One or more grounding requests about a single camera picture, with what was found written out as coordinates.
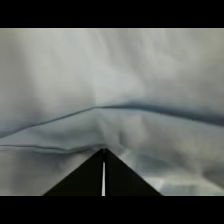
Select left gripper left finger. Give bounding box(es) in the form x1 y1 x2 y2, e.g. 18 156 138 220
42 148 104 197

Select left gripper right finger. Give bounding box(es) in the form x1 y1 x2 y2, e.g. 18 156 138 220
104 148 163 197

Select pale blue shirt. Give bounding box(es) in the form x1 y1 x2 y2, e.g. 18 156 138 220
0 27 224 197

